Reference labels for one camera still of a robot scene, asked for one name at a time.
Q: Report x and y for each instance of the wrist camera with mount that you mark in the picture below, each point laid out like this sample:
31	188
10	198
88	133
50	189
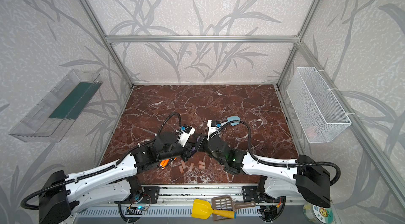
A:
213	127
185	133

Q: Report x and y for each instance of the clear plastic wall tray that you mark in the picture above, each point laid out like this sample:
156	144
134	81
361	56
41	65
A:
50	120

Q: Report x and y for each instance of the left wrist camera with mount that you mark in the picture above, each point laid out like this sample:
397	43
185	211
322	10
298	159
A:
185	133

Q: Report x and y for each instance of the green circuit board with wires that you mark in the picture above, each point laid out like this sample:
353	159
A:
133	210

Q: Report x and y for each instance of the white wire mesh basket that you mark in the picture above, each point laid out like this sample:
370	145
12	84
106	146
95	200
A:
318	111

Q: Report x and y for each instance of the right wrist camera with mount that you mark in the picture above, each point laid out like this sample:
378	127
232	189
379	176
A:
213	127

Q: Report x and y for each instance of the yellow toy shovel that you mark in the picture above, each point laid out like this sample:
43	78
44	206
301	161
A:
203	210

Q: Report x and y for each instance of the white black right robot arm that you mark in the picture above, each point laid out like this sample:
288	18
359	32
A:
280	178

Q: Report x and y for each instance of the light blue toy shovel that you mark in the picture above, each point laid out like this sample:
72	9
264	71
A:
234	120

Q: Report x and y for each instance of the brown toy spatula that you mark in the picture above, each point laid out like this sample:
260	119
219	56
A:
226	202

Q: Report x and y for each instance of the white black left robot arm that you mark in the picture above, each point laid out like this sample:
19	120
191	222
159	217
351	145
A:
65	194

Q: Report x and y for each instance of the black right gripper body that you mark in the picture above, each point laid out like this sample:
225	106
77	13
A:
205	141

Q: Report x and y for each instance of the orange marker pen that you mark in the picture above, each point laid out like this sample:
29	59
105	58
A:
165	163

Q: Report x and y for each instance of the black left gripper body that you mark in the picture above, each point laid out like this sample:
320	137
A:
191	145

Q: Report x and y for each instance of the aluminium cage frame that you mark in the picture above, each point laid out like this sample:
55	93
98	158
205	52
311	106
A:
391	177

